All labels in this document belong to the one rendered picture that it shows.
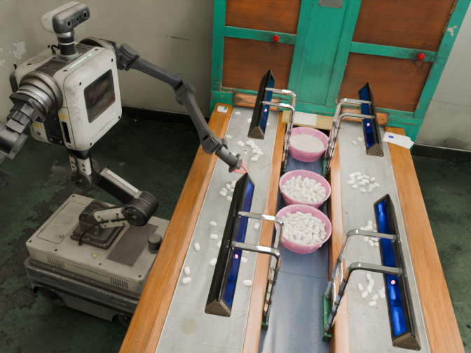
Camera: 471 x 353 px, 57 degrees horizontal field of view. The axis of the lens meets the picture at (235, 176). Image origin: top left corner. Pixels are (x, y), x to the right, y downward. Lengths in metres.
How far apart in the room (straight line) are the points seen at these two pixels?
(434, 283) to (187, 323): 1.03
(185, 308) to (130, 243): 0.70
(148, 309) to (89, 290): 0.71
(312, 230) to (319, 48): 1.13
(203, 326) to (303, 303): 0.44
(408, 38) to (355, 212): 1.06
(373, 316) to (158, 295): 0.84
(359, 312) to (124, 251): 1.17
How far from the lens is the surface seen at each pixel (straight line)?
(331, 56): 2.71
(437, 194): 3.83
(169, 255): 1.87
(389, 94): 2.86
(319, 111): 2.86
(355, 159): 2.59
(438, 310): 1.95
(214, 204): 2.13
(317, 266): 2.02
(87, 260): 2.29
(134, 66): 2.19
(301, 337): 1.80
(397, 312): 1.46
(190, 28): 3.65
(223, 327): 1.70
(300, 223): 2.09
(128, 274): 2.20
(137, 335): 1.67
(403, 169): 2.58
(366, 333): 1.80
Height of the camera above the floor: 2.19
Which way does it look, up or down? 39 degrees down
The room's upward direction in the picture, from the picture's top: 5 degrees clockwise
